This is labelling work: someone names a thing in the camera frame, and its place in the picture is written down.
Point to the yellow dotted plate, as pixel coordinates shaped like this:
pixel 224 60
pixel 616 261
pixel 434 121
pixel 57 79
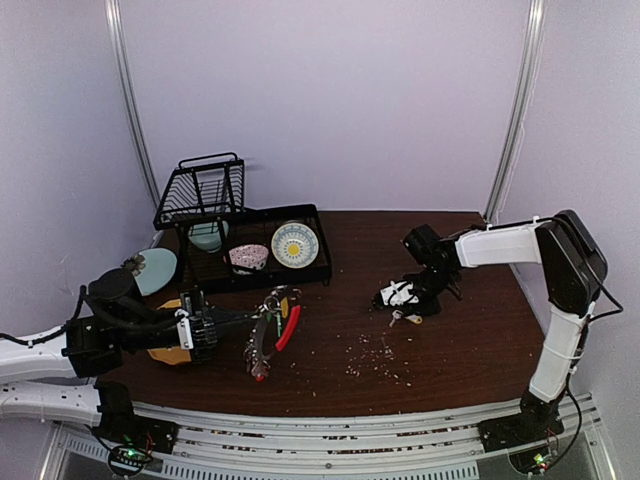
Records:
pixel 168 352

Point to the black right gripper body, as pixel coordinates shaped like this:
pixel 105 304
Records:
pixel 420 304

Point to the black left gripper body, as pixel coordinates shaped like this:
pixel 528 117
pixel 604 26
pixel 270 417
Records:
pixel 192 300

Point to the black wire dish rack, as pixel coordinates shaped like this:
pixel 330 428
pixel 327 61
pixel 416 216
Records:
pixel 211 188

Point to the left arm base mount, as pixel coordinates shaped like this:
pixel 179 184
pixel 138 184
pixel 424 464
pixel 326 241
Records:
pixel 129 438

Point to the red handled keyring with keys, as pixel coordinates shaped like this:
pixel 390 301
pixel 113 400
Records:
pixel 263 343

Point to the loose silver key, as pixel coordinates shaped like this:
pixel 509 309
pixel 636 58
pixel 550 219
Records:
pixel 387 350

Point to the right aluminium frame post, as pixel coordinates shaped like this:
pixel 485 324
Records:
pixel 523 93

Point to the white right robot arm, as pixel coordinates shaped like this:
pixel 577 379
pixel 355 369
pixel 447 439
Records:
pixel 571 271

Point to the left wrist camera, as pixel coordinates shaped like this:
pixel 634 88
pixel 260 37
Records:
pixel 200 335

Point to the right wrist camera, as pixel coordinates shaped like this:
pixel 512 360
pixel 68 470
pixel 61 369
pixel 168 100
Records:
pixel 396 294

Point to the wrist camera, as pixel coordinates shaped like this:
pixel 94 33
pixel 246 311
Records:
pixel 200 335
pixel 396 294

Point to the green tagged key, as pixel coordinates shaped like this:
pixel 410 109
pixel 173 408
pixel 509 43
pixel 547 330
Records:
pixel 278 324

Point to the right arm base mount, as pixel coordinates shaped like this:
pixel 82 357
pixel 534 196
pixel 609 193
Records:
pixel 536 421

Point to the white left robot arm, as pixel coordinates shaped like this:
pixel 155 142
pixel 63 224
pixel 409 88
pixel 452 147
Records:
pixel 54 375

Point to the aluminium frame post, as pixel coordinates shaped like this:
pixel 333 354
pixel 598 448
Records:
pixel 523 93
pixel 116 32

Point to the left aluminium frame post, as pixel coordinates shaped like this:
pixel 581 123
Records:
pixel 116 32

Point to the light blue plate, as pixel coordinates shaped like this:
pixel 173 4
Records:
pixel 152 269

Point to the pink patterned bowl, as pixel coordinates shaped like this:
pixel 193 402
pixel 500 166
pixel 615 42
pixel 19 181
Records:
pixel 247 259

